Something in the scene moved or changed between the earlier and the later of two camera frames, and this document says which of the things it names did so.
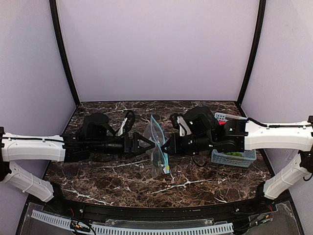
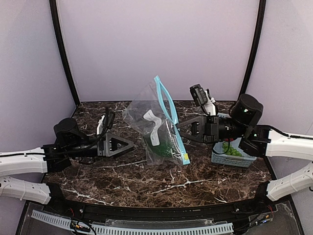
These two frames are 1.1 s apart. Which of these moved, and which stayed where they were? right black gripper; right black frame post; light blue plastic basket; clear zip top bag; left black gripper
Moved: clear zip top bag; right black gripper; left black gripper
Stayed: light blue plastic basket; right black frame post
